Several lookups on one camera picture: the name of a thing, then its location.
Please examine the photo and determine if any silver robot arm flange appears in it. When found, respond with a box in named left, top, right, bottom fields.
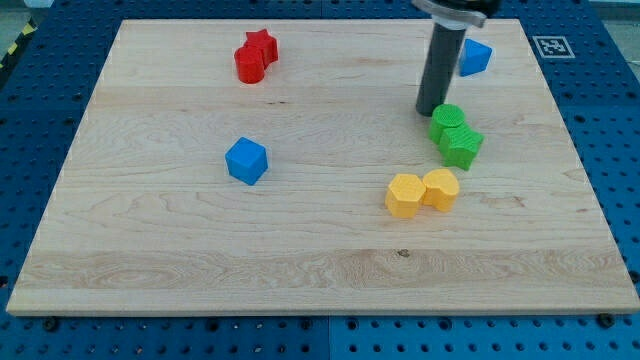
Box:
left=411, top=0, right=502, bottom=28

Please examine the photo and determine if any blue triangle block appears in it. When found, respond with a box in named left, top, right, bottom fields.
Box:
left=459, top=39, right=493, bottom=77

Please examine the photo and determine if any blue cube block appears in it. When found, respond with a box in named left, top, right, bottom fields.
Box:
left=225, top=137, right=268, bottom=186

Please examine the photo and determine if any yellow hexagon block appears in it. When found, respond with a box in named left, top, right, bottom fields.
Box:
left=385, top=173, right=426, bottom=218

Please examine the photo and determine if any yellow heart block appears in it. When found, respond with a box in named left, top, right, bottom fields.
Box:
left=422, top=168, right=460, bottom=212

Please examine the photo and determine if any red cylinder block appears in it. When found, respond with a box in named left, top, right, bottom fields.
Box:
left=234, top=46, right=265, bottom=84

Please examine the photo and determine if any green cylinder block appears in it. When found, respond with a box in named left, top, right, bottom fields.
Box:
left=428, top=104, right=466, bottom=144

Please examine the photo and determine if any green star block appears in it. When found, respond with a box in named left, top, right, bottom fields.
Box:
left=438, top=124, right=484, bottom=171

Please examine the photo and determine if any red star block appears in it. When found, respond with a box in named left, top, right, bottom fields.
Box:
left=245, top=29, right=279, bottom=68

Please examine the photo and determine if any light wooden board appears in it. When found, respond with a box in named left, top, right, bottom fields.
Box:
left=7, top=19, right=639, bottom=317

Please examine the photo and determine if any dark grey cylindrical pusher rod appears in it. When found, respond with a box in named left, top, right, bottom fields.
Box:
left=416, top=22, right=466, bottom=117

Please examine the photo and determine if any white fiducial marker tag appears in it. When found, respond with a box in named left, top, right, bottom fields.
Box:
left=532, top=35, right=575, bottom=59

